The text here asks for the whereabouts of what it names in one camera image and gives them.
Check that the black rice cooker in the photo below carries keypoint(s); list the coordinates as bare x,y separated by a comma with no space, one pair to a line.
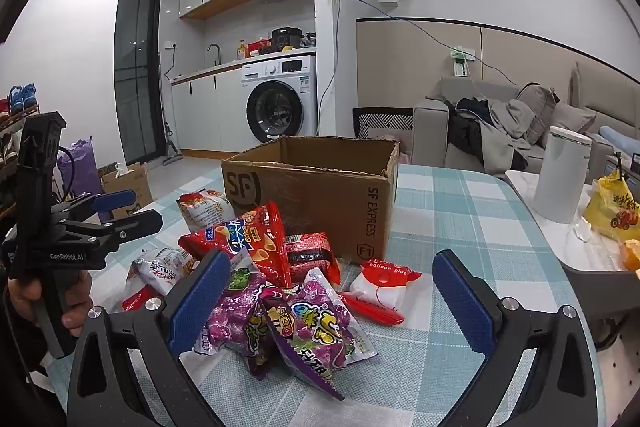
286,38

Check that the grey sofa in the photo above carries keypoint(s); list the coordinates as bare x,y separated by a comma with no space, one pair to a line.
430,132

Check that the blue shoe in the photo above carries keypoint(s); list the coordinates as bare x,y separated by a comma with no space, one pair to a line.
15,99
30,96

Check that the white red noodle packet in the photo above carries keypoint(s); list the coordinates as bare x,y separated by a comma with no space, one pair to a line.
205,209

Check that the brown cardboard box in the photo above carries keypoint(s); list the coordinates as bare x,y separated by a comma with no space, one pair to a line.
310,202

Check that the white marble side table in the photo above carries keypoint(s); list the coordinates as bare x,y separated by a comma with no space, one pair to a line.
560,237

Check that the yellow plastic bag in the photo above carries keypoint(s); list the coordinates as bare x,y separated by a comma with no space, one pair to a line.
612,212

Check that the dark glass door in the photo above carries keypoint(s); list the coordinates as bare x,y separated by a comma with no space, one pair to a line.
137,72

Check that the light blue pillow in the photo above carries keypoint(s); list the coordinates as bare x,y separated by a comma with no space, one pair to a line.
620,137

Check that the dark red striped packet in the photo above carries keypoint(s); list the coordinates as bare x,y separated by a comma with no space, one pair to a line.
307,252

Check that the person's left hand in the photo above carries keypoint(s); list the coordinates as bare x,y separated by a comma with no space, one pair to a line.
27,297

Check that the small cardboard box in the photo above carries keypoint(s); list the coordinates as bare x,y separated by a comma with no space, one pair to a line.
130,189

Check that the purple plastic bag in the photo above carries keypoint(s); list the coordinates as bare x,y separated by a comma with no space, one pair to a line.
80,169

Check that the red cookie packet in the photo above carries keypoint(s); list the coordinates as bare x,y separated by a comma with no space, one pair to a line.
137,299

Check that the shoe rack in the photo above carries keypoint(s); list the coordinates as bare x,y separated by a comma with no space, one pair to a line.
10,142

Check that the checked teal tablecloth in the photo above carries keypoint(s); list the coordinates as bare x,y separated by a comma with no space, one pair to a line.
450,217

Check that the pink bag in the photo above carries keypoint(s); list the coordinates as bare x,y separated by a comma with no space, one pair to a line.
406,149

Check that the white red printed packet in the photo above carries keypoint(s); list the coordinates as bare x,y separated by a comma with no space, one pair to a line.
160,267

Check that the green wall charger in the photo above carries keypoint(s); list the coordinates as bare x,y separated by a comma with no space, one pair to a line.
460,63

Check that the grey cushion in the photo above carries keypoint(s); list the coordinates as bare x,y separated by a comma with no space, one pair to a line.
575,119
537,112

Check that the black white patterned basket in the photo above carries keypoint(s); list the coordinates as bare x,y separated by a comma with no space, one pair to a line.
382,123

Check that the white lower cabinets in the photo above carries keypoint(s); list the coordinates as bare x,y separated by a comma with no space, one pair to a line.
205,112

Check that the orange fruit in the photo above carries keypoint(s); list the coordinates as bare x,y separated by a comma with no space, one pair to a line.
631,254

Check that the person's left forearm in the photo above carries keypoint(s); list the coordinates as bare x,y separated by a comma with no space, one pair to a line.
25,382

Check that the white lidded bin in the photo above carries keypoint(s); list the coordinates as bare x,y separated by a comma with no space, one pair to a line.
560,177

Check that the yellow bottle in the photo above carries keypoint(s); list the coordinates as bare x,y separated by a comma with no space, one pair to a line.
242,51

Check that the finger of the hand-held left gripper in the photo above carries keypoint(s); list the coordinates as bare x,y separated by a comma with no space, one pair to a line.
115,201
142,223

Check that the red cone snack packet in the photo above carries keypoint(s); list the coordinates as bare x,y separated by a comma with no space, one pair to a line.
260,242

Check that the red box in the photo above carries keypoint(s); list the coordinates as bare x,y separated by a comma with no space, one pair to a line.
260,47

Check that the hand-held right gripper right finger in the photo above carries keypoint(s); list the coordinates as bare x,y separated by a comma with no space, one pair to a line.
465,302

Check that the grey garment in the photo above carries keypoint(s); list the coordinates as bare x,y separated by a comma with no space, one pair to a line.
510,122

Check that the chrome faucet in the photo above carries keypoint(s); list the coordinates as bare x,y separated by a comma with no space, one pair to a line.
216,52

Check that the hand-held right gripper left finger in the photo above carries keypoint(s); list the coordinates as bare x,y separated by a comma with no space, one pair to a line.
200,302

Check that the white washing machine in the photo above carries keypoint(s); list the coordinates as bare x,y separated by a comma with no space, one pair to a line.
280,102

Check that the stick vacuum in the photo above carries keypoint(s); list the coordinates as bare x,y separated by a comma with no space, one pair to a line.
167,142

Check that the white red balloon packet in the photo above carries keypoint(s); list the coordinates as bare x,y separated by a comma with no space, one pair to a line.
382,284

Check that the dark jacket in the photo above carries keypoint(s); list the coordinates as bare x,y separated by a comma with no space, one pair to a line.
467,132

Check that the purple candy packet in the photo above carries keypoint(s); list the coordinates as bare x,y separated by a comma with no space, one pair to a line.
350,327
235,312
300,357

